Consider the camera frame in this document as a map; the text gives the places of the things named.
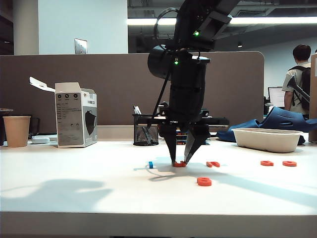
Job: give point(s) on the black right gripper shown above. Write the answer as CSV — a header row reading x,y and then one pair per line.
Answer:
x,y
185,106

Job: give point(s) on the red letter u magnet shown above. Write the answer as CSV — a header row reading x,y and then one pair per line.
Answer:
x,y
179,164

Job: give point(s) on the red letter n magnet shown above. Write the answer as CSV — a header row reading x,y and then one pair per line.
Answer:
x,y
213,164

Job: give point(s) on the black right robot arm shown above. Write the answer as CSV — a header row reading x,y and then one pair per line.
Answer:
x,y
188,37

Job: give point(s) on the blue letter l magnet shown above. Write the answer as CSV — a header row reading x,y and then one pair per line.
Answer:
x,y
150,165

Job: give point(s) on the red letter o magnet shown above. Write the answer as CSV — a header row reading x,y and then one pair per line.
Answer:
x,y
289,163

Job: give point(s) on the teal card box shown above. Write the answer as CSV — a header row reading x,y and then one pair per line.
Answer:
x,y
181,134
180,138
180,142

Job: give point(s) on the black mesh pen holder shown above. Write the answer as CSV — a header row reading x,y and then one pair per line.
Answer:
x,y
146,134

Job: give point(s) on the clear barrel pen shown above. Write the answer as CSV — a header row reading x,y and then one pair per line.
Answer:
x,y
136,110

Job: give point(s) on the beige pulp bowl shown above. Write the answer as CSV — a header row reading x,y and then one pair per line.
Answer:
x,y
267,141

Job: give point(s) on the brown desk partition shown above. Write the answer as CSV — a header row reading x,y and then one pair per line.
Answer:
x,y
111,86

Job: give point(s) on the computer monitor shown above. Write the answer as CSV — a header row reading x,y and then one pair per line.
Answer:
x,y
276,96

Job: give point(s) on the grey face mask box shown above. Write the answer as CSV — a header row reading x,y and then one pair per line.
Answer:
x,y
71,116

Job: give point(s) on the person in beige shirt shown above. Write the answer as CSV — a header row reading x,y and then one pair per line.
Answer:
x,y
292,84

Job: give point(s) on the black backpack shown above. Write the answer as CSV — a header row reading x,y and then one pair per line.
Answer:
x,y
303,84

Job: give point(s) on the brown cardboard box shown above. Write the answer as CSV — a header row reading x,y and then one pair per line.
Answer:
x,y
313,99

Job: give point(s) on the small white case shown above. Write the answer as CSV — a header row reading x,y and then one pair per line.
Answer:
x,y
40,140

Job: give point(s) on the dark glass jar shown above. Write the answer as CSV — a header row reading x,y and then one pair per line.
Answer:
x,y
35,127

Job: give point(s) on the long ceiling light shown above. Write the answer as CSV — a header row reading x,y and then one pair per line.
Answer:
x,y
272,20

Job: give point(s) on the brown paper cup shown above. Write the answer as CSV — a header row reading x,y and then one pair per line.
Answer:
x,y
16,131

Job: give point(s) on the black cup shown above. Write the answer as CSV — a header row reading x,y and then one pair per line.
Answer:
x,y
3,124

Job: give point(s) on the metal wall plate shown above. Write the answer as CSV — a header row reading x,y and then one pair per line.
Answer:
x,y
81,46

